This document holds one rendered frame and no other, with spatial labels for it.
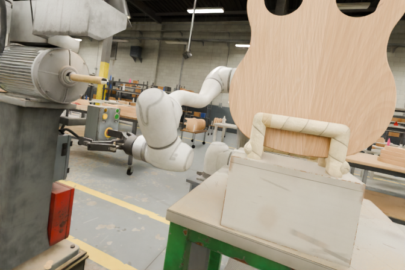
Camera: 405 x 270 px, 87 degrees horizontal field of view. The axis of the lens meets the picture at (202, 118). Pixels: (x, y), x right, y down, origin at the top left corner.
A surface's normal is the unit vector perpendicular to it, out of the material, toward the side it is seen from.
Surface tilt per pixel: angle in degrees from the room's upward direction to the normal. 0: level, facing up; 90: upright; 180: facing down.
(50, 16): 90
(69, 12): 90
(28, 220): 90
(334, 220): 90
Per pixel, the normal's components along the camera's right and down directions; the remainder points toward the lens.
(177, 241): -0.37, 0.00
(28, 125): 0.92, 0.16
